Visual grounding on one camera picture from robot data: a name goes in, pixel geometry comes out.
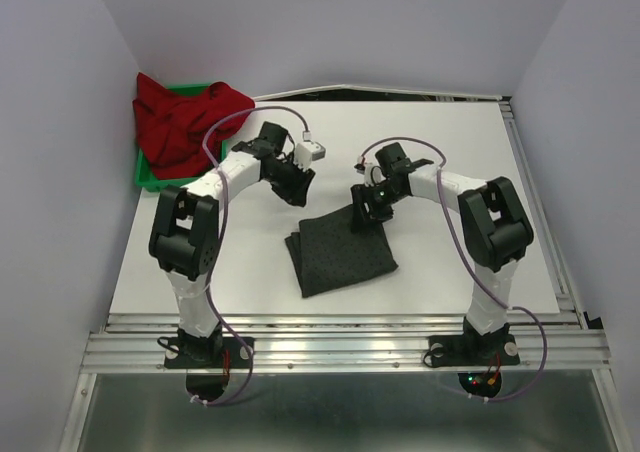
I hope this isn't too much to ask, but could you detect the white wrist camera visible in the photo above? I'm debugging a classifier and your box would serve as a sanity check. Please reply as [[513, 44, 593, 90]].
[[293, 141, 326, 169], [354, 157, 386, 187]]

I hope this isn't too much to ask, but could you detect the red skirt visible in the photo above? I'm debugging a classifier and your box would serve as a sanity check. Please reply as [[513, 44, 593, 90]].
[[132, 73, 255, 180]]

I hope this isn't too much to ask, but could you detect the dark grey dotted skirt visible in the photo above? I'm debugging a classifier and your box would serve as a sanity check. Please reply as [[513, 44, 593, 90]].
[[285, 205, 398, 298]]

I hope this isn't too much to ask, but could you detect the aluminium rail frame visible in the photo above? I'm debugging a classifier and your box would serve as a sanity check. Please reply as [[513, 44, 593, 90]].
[[60, 99, 633, 451]]

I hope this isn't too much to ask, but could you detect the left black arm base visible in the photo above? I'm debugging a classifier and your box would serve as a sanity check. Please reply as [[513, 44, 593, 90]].
[[156, 329, 251, 370]]

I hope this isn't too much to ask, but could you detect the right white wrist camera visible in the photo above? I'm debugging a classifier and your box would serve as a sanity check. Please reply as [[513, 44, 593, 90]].
[[354, 157, 386, 187]]

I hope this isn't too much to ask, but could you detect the green plastic bin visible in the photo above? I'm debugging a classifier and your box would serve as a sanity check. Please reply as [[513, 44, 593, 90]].
[[134, 83, 209, 193]]

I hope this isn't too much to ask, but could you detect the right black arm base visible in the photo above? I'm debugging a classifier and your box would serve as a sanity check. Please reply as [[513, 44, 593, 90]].
[[422, 335, 521, 368]]

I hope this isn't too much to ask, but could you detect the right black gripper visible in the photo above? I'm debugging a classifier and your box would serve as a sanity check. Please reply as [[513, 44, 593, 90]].
[[351, 181, 407, 232]]

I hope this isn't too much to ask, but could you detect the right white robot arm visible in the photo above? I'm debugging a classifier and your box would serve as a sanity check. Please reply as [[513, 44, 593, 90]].
[[351, 139, 534, 362]]

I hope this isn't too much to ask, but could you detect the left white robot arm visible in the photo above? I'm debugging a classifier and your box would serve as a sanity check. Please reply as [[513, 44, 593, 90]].
[[149, 122, 326, 366]]

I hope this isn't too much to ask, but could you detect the white back wall trim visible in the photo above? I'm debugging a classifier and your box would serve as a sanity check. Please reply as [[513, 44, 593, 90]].
[[253, 84, 511, 102]]

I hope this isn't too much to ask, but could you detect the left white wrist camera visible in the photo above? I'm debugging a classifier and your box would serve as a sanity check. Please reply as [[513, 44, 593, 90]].
[[293, 141, 326, 169]]

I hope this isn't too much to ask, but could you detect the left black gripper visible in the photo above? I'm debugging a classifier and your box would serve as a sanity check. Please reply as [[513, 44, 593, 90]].
[[264, 155, 315, 208]]

